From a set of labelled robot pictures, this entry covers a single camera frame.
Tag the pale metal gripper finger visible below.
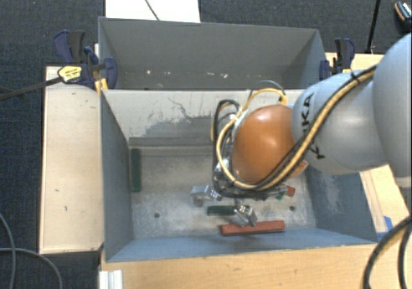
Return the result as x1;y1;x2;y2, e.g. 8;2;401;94
190;185;223;207
232;204;259;228

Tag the grey metal bin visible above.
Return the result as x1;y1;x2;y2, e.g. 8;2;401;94
97;16;379;263

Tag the pale wood flat board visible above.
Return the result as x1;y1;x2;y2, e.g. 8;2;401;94
39;65;106;255

